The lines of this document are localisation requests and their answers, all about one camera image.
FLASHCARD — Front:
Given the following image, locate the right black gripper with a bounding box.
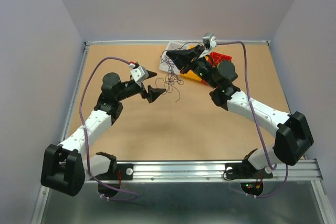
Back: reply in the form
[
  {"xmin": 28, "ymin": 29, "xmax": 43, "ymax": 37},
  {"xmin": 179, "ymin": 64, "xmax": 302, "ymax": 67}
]
[{"xmin": 166, "ymin": 45, "xmax": 218, "ymax": 89}]

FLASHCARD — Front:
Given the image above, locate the yellow plastic bin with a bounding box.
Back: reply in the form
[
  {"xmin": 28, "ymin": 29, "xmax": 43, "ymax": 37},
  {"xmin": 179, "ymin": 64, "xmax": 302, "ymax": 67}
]
[{"xmin": 180, "ymin": 71, "xmax": 204, "ymax": 83}]

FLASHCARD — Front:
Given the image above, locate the thin wire bundle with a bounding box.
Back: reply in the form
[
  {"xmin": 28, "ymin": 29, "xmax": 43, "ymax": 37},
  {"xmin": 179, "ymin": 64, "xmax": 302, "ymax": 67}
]
[{"xmin": 154, "ymin": 41, "xmax": 200, "ymax": 103}]

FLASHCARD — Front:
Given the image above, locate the white plastic bin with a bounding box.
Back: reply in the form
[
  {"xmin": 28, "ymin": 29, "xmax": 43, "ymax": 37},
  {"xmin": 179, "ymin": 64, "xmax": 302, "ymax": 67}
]
[{"xmin": 159, "ymin": 40, "xmax": 184, "ymax": 72}]

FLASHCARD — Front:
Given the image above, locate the red plastic bin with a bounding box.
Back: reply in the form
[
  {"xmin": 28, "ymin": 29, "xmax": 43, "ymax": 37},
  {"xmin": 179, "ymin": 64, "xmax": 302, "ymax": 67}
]
[{"xmin": 207, "ymin": 51, "xmax": 232, "ymax": 65}]

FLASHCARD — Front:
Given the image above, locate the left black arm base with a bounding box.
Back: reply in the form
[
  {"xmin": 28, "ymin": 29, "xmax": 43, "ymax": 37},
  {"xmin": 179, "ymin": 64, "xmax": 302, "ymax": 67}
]
[{"xmin": 91, "ymin": 162, "xmax": 134, "ymax": 180}]

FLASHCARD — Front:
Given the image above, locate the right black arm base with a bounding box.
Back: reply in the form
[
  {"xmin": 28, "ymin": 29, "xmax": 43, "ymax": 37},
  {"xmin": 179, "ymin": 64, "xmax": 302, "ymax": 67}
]
[{"xmin": 222, "ymin": 149, "xmax": 273, "ymax": 181}]

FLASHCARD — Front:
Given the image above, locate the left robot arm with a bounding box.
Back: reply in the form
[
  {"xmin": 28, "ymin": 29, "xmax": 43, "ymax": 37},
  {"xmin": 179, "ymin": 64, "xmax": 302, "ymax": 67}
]
[{"xmin": 40, "ymin": 66, "xmax": 166, "ymax": 196}]

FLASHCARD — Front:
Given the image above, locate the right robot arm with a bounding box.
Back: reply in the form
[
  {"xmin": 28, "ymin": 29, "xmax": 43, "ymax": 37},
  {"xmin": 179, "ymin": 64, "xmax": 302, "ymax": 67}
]
[{"xmin": 166, "ymin": 46, "xmax": 314, "ymax": 177}]

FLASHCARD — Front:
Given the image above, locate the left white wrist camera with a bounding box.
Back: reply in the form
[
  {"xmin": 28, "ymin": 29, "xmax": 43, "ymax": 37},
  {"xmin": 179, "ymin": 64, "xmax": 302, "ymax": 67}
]
[{"xmin": 128, "ymin": 62, "xmax": 149, "ymax": 83}]

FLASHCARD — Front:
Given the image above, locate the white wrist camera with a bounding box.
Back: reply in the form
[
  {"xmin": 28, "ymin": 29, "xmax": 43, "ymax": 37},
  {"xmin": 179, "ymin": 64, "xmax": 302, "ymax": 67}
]
[
  {"xmin": 128, "ymin": 62, "xmax": 149, "ymax": 83},
  {"xmin": 199, "ymin": 33, "xmax": 217, "ymax": 59}
]

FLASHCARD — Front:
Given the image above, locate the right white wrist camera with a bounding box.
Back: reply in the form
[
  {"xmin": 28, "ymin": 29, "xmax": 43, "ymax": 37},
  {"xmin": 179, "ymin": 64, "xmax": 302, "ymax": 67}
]
[{"xmin": 199, "ymin": 33, "xmax": 217, "ymax": 59}]

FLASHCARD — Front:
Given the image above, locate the aluminium front rail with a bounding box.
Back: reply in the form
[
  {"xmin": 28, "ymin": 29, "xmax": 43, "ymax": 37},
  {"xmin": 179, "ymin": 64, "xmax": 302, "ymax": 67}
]
[{"xmin": 92, "ymin": 158, "xmax": 323, "ymax": 184}]

